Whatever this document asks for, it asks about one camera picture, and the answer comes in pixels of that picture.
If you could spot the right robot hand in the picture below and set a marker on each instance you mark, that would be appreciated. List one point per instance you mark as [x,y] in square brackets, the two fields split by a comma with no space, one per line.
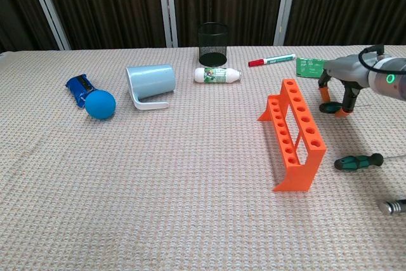
[345,69]

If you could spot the orange test tube rack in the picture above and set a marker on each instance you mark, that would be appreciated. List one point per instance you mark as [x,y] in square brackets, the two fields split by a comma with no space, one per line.
[298,169]

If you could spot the green sachet packet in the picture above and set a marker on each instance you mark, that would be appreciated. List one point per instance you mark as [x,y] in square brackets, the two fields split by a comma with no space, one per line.
[309,69]

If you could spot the red-capped white marker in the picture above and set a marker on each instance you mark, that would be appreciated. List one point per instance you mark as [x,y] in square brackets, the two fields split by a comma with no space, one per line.
[272,60]

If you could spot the white bottle green label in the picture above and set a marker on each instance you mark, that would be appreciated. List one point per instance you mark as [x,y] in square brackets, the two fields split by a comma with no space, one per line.
[215,75]

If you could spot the black mesh pen cup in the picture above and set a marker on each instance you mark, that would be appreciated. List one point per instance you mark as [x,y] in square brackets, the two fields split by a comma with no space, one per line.
[213,58]

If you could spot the beige woven tablecloth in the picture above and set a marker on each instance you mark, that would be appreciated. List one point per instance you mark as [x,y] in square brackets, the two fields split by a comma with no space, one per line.
[158,172]

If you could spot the blue ball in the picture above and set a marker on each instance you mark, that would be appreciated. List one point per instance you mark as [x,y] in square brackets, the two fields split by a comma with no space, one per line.
[100,105]

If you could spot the blue snack wrapper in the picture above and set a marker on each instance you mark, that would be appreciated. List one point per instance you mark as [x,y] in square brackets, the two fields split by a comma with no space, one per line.
[77,88]

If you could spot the silver aluminium partition post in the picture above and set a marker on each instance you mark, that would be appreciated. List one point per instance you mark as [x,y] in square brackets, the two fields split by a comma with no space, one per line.
[47,7]
[287,7]
[167,7]

